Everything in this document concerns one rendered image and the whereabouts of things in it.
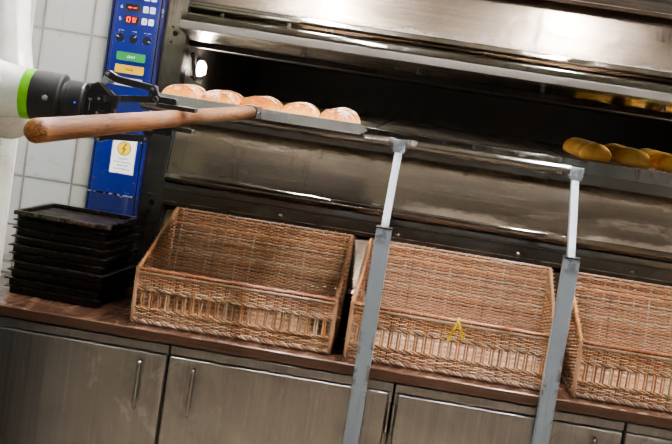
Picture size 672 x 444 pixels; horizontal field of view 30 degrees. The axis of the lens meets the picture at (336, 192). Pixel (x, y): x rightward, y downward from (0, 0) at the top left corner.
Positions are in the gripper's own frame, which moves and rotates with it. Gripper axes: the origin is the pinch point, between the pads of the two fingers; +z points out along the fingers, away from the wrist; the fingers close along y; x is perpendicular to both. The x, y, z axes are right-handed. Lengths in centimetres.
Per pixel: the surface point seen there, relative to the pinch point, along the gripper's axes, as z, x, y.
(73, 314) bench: -41, -103, 62
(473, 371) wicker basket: 66, -106, 59
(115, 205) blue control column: -46, -152, 38
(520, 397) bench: 79, -100, 62
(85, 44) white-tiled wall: -63, -155, -9
